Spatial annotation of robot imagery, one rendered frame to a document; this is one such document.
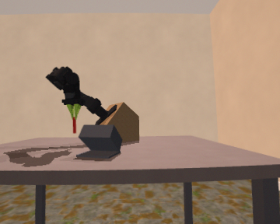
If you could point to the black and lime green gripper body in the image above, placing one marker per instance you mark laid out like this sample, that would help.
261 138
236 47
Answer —
74 101

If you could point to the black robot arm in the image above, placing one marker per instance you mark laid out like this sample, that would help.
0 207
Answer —
71 80

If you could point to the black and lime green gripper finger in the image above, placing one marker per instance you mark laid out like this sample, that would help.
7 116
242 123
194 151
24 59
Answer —
77 108
71 109

